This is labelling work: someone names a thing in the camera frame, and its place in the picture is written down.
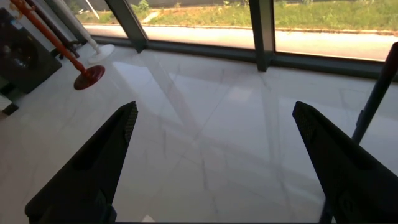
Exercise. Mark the white round-base stand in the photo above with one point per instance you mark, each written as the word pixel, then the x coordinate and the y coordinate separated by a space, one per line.
pixel 101 53

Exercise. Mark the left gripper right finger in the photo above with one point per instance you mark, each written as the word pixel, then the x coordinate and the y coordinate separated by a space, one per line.
pixel 373 199

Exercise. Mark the black clothes rack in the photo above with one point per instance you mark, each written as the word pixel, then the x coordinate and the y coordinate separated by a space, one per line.
pixel 374 96

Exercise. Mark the window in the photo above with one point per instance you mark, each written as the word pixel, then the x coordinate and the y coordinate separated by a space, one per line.
pixel 264 31

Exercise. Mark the black box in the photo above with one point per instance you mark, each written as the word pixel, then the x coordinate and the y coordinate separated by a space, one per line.
pixel 25 59

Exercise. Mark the black round-base stand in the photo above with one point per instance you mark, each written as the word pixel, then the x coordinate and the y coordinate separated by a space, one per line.
pixel 53 28

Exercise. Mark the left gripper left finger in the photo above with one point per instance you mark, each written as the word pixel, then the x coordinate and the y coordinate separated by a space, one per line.
pixel 90 186

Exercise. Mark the red round-base stand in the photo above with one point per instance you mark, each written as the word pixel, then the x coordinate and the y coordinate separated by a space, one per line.
pixel 90 77

